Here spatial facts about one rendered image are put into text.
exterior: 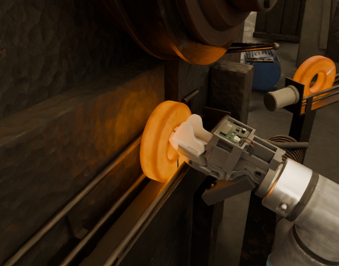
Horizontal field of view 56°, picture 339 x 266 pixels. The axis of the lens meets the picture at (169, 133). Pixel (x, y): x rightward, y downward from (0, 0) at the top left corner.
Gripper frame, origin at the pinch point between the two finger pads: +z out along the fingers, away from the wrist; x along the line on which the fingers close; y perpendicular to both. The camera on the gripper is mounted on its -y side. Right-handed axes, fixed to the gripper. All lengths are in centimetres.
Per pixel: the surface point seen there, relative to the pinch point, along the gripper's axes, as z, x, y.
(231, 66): 0.9, -32.5, 3.4
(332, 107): -46, -214, -68
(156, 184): -1.7, 3.0, -10.8
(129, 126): 5.8, 5.0, 0.7
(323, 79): -22, -62, 0
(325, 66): -20, -61, 4
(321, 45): -15, -280, -45
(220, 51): -0.7, -12.4, 13.8
